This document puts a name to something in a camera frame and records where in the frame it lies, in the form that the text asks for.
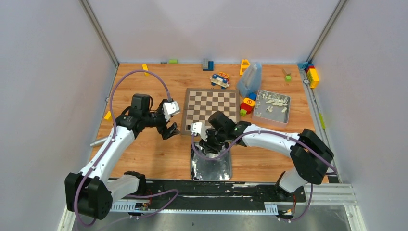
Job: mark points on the yellow triangular frame toy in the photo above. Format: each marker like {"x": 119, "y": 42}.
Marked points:
{"x": 245, "y": 64}

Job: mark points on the wooden chessboard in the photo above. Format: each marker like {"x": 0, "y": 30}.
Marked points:
{"x": 201, "y": 103}

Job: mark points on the silver tray white pieces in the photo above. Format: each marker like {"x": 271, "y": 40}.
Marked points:
{"x": 271, "y": 108}

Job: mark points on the green block at wall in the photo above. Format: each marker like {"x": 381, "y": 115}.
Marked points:
{"x": 173, "y": 61}

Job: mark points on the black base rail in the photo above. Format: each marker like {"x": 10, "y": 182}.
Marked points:
{"x": 187, "y": 196}

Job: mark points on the translucent blue plastic container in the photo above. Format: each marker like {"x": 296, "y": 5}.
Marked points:
{"x": 250, "y": 81}

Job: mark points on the yellow block left edge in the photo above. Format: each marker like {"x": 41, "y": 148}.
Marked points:
{"x": 108, "y": 116}

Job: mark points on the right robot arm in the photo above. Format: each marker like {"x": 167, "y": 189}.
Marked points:
{"x": 311, "y": 157}

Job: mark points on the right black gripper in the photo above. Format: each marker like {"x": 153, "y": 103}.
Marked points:
{"x": 208, "y": 147}

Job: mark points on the yellow block far left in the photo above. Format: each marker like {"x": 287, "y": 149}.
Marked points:
{"x": 145, "y": 68}

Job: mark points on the silver tray black pieces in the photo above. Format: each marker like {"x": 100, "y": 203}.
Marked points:
{"x": 210, "y": 170}

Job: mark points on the blue grey block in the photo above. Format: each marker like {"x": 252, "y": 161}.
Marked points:
{"x": 207, "y": 65}

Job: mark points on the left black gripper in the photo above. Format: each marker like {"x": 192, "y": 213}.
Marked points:
{"x": 163, "y": 121}

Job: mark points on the yellow red blue brick stack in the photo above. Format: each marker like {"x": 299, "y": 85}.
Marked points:
{"x": 311, "y": 73}

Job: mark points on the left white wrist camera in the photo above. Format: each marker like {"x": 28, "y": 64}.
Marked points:
{"x": 170, "y": 109}

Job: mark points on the colourful toy car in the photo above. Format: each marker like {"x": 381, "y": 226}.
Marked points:
{"x": 221, "y": 79}

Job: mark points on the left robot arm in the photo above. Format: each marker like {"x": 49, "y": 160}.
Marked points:
{"x": 89, "y": 192}

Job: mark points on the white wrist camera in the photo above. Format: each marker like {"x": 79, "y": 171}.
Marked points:
{"x": 199, "y": 128}
{"x": 170, "y": 109}

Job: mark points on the grey cylinder tube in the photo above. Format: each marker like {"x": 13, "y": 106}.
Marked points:
{"x": 99, "y": 142}

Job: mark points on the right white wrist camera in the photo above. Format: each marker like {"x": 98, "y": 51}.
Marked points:
{"x": 199, "y": 128}

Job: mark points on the red yellow blue block toy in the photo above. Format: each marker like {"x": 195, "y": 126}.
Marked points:
{"x": 248, "y": 104}

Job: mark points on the wooden brown block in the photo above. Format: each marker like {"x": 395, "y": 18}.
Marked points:
{"x": 286, "y": 71}

